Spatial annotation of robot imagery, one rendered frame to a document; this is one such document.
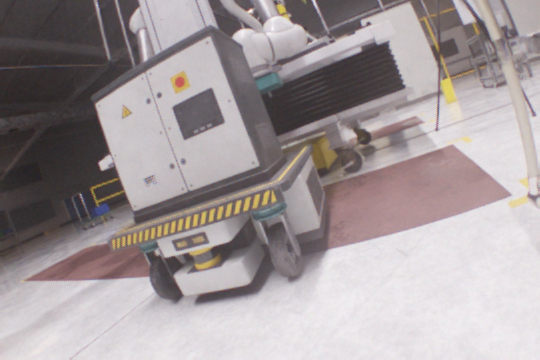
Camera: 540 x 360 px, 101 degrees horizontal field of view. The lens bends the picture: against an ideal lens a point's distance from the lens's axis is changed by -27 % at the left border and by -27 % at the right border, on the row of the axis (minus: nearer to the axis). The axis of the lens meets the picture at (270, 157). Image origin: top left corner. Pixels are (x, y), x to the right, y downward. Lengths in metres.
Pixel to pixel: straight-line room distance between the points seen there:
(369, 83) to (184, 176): 1.51
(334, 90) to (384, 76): 0.37
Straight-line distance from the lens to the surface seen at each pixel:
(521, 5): 7.82
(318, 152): 2.42
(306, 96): 2.24
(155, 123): 1.06
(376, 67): 2.17
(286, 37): 1.56
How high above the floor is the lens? 0.45
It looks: 4 degrees down
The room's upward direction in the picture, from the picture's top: 21 degrees counter-clockwise
